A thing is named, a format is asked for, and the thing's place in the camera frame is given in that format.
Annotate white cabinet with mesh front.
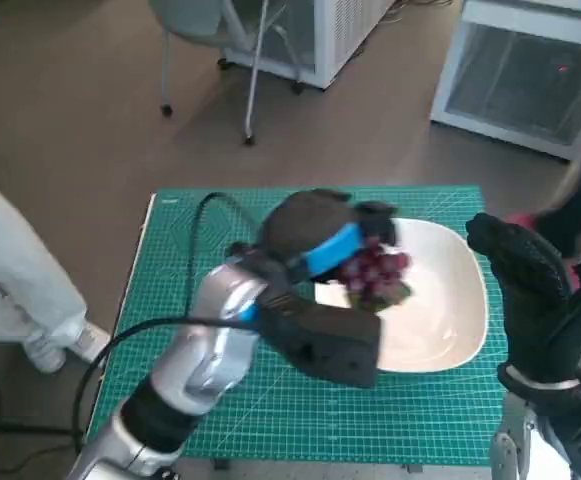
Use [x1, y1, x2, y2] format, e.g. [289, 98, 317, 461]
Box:
[428, 0, 581, 161]

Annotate black gloved right hand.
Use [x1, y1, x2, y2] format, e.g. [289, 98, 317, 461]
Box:
[466, 212, 581, 387]

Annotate grey chair with metal legs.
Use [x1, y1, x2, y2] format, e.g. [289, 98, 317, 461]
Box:
[142, 0, 304, 147]

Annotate red toy grape bunch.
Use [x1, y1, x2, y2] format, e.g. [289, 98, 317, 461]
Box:
[337, 242, 415, 312]

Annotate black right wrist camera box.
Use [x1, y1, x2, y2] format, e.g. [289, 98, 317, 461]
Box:
[534, 394, 581, 480]

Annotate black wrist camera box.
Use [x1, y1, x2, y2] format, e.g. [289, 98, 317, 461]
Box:
[257, 284, 382, 390]
[534, 394, 581, 480]

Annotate person in white trousers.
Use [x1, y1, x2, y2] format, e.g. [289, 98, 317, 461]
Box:
[0, 152, 112, 375]

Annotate thin floor cables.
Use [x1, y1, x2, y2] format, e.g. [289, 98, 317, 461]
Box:
[384, 0, 459, 21]

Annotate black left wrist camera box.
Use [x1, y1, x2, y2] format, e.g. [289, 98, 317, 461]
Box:
[257, 284, 382, 390]

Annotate white cabinet with mesh side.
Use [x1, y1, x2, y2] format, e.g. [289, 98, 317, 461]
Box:
[218, 0, 399, 96]

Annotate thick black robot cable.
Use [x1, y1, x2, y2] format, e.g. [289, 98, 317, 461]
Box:
[0, 192, 266, 451]

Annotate white square plate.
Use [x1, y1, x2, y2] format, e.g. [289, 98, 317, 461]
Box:
[313, 218, 489, 374]

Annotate green cutting mat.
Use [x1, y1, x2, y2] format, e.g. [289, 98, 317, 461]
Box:
[85, 186, 509, 459]

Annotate black left hand blue tape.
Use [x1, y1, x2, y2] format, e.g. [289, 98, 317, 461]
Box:
[260, 188, 400, 285]

